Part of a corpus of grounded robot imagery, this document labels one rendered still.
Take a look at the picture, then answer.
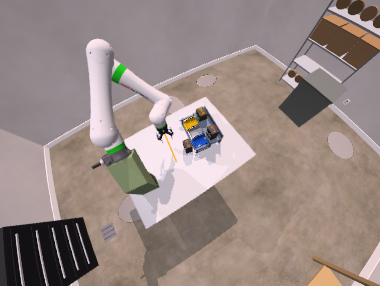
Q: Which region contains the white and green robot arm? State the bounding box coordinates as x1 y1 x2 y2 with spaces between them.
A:
86 39 172 169

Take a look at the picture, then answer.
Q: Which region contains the yellow open bin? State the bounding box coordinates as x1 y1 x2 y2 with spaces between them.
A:
184 117 199 132

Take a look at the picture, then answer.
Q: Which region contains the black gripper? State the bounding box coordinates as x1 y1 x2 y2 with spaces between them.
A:
155 127 174 141

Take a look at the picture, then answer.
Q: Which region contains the grey shelf rack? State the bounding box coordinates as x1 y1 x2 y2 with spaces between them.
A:
179 105 224 153

